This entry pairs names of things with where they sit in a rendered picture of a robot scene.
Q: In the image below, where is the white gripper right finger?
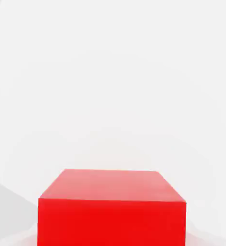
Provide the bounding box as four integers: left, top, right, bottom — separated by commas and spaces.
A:
185, 229, 221, 246

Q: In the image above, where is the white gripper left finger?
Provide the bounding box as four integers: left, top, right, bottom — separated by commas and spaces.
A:
18, 221, 38, 246

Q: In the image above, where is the small red cube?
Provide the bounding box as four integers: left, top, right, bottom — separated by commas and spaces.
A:
37, 168, 187, 246

